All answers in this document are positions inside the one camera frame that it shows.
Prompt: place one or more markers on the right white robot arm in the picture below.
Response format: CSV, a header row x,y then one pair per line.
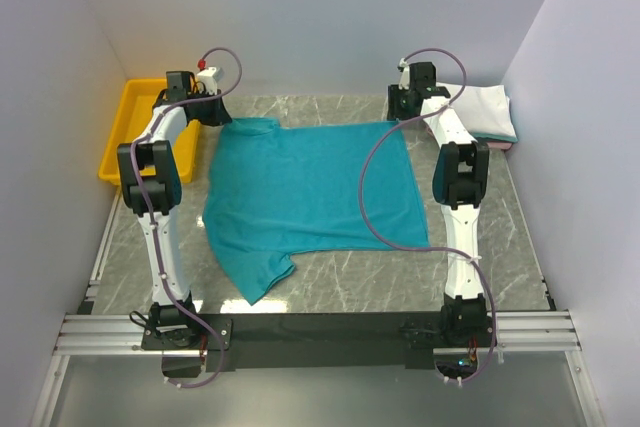
x,y
459,185

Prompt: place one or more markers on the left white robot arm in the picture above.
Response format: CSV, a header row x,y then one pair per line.
x,y
152,190

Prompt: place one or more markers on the white folded t shirt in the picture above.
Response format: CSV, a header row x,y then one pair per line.
x,y
485,110

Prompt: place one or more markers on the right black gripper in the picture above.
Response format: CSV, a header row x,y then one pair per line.
x,y
396,107

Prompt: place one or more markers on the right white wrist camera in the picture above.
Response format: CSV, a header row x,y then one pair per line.
x,y
404,69

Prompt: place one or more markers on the teal folded t shirt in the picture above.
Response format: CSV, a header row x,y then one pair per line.
x,y
495,138

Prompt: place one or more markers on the teal polo t shirt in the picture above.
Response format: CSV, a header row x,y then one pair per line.
x,y
275,192

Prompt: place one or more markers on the black base bar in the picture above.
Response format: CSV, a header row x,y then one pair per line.
x,y
287,340

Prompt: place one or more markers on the pink folded t shirt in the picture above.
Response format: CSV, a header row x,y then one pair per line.
x,y
500,145

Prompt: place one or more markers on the aluminium frame rail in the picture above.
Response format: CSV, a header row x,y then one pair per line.
x,y
99,377

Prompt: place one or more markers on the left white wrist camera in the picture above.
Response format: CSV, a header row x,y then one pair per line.
x,y
208,77

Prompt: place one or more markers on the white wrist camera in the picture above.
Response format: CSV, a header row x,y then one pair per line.
x,y
208,77
404,69

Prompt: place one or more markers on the yellow plastic bin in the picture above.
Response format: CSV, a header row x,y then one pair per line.
x,y
133,114

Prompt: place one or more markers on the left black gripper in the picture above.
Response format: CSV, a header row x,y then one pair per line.
x,y
214,112

